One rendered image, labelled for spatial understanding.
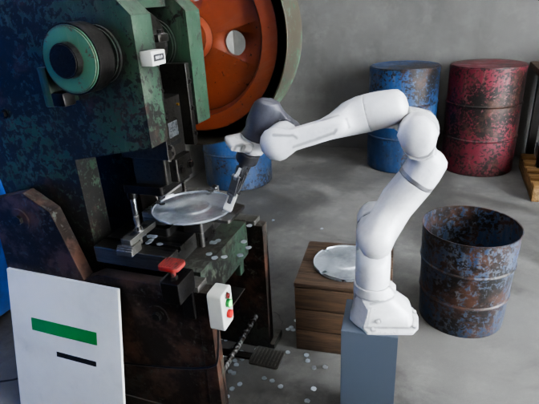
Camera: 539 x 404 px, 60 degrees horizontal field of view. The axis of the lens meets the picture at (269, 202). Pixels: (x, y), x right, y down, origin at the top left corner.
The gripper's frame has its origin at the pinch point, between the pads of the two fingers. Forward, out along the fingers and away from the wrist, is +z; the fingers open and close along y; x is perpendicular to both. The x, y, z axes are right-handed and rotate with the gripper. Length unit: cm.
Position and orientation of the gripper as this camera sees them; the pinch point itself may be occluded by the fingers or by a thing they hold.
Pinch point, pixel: (230, 201)
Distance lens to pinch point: 160.6
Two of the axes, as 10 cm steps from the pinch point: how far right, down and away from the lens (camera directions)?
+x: -8.9, -4.5, 1.1
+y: 3.1, -3.9, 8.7
